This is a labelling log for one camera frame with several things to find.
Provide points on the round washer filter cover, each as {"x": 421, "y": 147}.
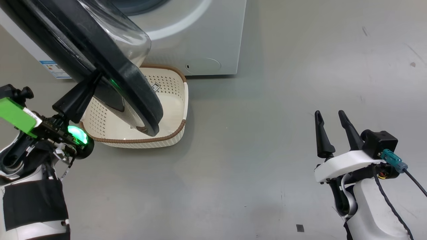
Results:
{"x": 203, "y": 65}

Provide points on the white front-load washing machine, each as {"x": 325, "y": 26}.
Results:
{"x": 200, "y": 40}

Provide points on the white perforated laundry basket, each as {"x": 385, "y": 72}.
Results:
{"x": 170, "y": 110}

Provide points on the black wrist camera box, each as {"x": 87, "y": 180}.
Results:
{"x": 380, "y": 143}
{"x": 15, "y": 93}

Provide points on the small dark square floor tape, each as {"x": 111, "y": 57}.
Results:
{"x": 300, "y": 228}

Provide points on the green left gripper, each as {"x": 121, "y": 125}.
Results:
{"x": 16, "y": 115}

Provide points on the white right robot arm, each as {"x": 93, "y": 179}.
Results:
{"x": 370, "y": 213}

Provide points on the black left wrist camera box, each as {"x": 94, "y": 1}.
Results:
{"x": 15, "y": 93}

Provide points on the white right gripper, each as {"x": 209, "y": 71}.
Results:
{"x": 340, "y": 165}

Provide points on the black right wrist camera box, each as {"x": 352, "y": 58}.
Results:
{"x": 380, "y": 143}

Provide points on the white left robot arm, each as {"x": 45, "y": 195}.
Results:
{"x": 30, "y": 200}

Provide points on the round black glass washer door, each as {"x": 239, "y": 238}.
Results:
{"x": 83, "y": 43}

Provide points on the blue energy label sticker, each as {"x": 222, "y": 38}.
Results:
{"x": 56, "y": 70}

